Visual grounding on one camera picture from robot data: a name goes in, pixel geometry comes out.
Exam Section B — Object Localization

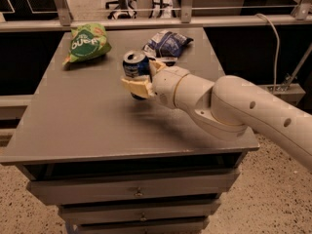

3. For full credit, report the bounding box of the grey metal railing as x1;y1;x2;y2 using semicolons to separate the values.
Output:
0;0;312;32

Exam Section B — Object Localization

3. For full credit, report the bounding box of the grey drawer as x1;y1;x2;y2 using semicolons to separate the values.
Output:
27;169;240;205
67;216;209;234
59;198;220;224

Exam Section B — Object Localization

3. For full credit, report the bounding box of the black office chair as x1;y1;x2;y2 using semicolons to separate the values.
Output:
105;0;137;20

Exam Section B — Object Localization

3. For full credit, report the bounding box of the middle grey drawer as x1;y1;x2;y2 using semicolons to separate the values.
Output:
59;198;220;224

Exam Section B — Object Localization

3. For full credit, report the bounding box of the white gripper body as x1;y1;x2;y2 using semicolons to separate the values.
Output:
152;66;190;109

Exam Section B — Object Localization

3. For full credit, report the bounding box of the blue pepsi can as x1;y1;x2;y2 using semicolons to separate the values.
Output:
123;50;150;99

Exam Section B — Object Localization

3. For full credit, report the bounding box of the bottom grey drawer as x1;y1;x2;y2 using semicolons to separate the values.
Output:
67;216;209;234

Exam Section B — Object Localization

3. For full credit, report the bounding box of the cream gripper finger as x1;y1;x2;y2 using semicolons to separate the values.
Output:
149;59;167;78
121;75;154;98

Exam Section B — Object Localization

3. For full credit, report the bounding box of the grey drawer cabinet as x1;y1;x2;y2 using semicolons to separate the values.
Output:
0;26;260;234

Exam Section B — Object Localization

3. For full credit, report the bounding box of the white cable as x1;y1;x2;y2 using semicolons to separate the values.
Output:
253;12;281;92

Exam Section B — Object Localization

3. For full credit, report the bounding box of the blue white chip bag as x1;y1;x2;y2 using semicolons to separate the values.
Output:
142;30;193;66

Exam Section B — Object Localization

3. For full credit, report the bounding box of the top grey drawer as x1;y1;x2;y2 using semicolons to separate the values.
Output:
27;169;240;205

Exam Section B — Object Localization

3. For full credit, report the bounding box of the green rice chip bag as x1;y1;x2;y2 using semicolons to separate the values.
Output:
63;22;111;65

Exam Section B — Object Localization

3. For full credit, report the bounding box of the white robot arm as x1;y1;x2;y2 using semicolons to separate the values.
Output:
122;58;312;171

